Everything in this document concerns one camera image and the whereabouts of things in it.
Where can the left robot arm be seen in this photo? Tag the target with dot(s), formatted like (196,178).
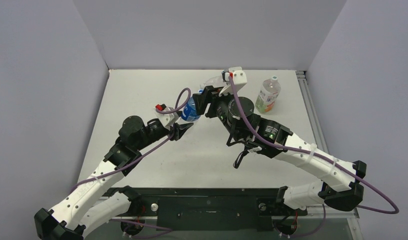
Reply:
(79,214)

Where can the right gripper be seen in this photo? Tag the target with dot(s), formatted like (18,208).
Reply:
(206,102)

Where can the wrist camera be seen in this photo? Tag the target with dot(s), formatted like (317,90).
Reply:
(234,79)
(166,115)

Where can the green orange label bottle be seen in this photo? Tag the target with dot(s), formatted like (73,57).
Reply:
(268,94)

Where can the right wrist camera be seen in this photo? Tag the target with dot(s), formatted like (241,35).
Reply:
(234,79)

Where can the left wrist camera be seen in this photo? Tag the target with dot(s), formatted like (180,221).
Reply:
(166,115)

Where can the clear bottle far left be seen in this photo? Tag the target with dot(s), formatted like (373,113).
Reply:
(216,82)

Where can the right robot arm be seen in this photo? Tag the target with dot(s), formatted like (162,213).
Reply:
(338,182)

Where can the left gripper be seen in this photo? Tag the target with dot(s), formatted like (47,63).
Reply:
(176,131)

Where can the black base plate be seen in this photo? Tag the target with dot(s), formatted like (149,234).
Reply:
(211,209)

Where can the aluminium rail frame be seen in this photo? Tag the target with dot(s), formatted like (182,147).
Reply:
(201,158)

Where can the blue label bottle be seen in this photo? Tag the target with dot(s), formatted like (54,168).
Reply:
(189,113)

